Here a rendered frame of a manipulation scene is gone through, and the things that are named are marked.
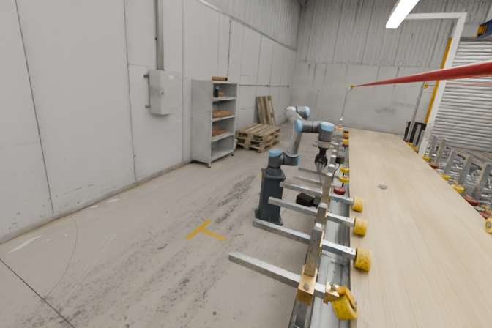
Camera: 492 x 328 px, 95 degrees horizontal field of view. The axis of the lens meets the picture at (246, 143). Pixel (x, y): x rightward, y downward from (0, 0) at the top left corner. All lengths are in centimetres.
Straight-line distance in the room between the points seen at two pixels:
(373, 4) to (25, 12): 920
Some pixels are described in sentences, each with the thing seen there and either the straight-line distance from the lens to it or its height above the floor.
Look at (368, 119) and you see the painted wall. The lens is 966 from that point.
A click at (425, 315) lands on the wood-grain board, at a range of 115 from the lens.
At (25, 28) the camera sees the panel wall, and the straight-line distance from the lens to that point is 292.
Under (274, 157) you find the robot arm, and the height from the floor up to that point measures 82.
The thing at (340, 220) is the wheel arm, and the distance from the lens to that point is 135.
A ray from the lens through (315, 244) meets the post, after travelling 88.
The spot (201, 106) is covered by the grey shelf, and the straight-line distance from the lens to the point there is 409.
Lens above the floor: 163
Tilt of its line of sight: 16 degrees down
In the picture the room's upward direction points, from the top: 5 degrees clockwise
